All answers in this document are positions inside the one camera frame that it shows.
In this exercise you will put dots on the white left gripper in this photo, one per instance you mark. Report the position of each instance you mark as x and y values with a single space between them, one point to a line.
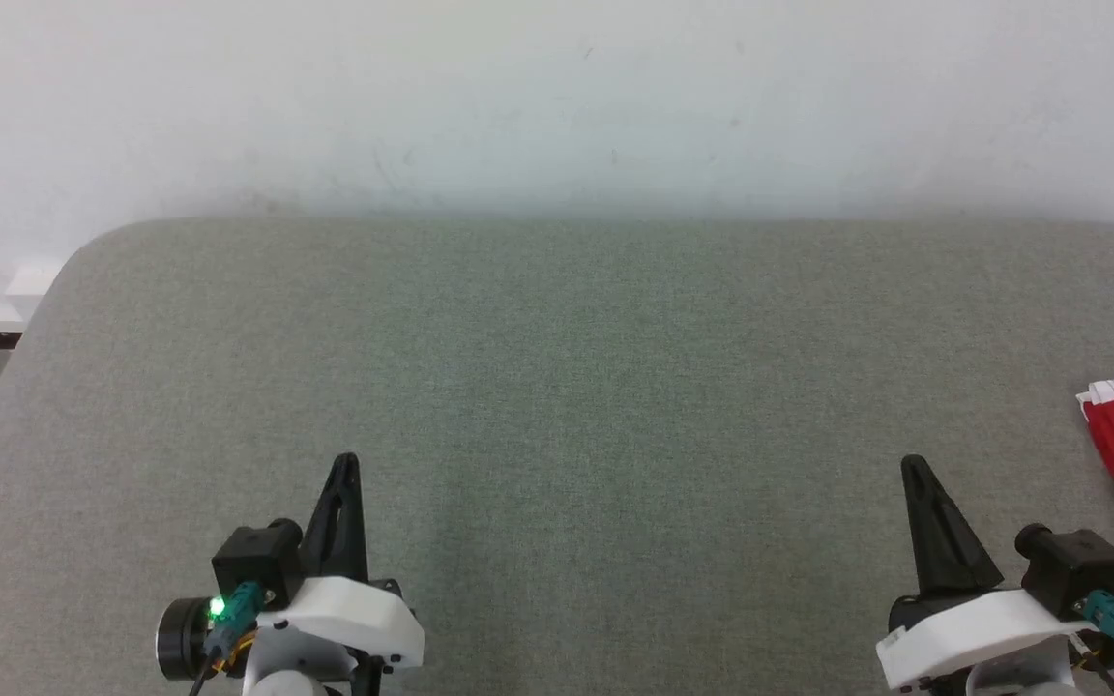
354 614

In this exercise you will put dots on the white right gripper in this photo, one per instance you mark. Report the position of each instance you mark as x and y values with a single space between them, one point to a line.
982 633

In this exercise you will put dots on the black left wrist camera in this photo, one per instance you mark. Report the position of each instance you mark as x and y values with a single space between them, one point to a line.
257 561

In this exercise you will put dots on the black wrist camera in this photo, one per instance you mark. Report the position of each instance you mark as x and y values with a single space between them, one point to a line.
1070 570
257 561

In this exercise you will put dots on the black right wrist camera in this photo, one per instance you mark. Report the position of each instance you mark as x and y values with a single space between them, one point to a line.
1070 570

